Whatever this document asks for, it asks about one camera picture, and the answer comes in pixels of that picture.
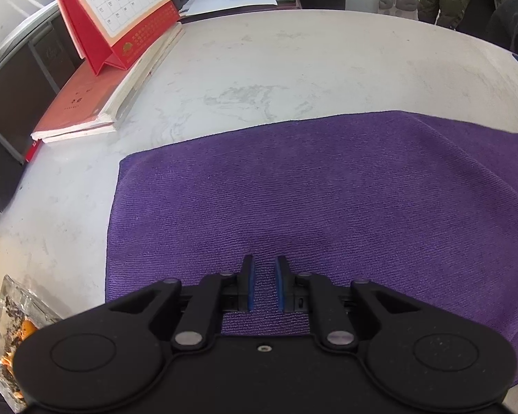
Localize red cover book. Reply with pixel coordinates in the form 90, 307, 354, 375
31, 21, 185, 141

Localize clear bag of snacks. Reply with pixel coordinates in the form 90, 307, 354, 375
0, 274, 65, 412

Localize red desk calendar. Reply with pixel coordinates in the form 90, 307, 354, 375
45, 0, 182, 76

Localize thin red booklet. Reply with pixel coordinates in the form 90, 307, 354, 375
25, 121, 117, 164

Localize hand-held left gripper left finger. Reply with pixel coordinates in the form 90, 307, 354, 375
108, 254, 256, 351

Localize purple towel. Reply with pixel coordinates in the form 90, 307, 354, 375
105, 111, 518, 386

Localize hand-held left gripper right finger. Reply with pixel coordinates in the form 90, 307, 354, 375
275, 255, 419, 351

